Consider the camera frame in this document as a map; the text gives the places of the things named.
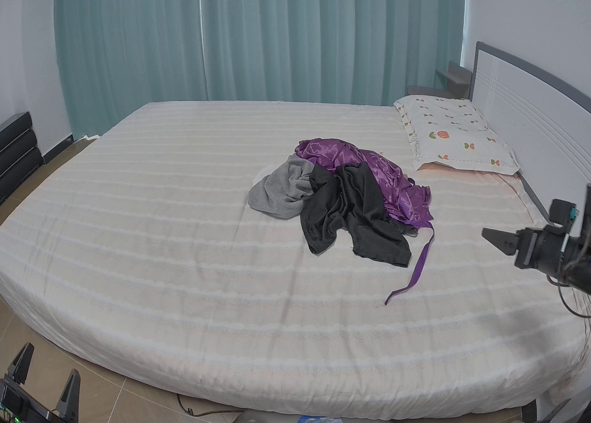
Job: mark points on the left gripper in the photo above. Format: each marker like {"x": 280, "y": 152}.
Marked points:
{"x": 23, "y": 407}

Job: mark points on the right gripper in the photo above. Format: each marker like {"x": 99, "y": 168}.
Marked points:
{"x": 545, "y": 252}

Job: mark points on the black T-shirt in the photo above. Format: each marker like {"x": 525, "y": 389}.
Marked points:
{"x": 351, "y": 209}

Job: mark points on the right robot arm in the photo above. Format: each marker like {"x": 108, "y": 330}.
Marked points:
{"x": 579, "y": 259}

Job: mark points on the bed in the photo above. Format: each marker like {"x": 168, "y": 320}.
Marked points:
{"x": 184, "y": 227}

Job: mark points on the white printed pillow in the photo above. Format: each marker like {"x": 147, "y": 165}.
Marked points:
{"x": 457, "y": 135}

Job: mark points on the grey bedside table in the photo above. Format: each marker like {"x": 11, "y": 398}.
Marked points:
{"x": 455, "y": 77}

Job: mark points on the purple satin garment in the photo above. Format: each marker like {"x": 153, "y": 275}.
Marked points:
{"x": 323, "y": 151}

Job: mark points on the black chest of drawers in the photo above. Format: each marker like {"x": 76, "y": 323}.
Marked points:
{"x": 16, "y": 153}

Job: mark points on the grey garment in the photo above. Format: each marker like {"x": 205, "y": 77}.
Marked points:
{"x": 277, "y": 190}

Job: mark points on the white garment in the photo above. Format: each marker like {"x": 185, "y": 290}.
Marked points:
{"x": 265, "y": 173}

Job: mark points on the blue-green curtain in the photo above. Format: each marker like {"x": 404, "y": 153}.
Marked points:
{"x": 332, "y": 24}
{"x": 129, "y": 33}

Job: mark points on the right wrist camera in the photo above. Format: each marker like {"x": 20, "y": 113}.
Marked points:
{"x": 561, "y": 213}

